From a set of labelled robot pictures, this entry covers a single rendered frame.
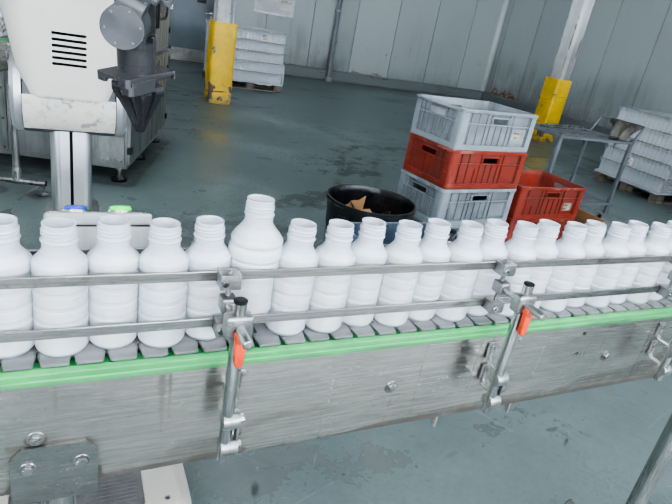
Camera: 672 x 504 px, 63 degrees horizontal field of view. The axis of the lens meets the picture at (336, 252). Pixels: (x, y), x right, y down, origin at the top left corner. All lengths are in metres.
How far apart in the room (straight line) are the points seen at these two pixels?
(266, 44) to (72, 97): 9.11
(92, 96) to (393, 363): 0.78
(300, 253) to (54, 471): 0.41
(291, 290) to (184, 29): 12.15
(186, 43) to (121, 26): 12.01
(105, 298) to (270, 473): 1.37
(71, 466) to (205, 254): 0.32
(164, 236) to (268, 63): 9.67
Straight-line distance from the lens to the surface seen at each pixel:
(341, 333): 0.83
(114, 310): 0.72
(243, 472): 1.99
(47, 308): 0.71
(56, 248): 0.68
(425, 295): 0.88
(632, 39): 13.42
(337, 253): 0.76
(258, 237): 0.71
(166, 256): 0.69
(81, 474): 0.83
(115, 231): 0.68
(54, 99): 1.23
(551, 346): 1.10
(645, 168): 7.94
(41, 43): 1.21
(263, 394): 0.81
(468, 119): 3.05
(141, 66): 0.91
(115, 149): 4.43
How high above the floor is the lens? 1.43
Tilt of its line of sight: 23 degrees down
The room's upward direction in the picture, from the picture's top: 11 degrees clockwise
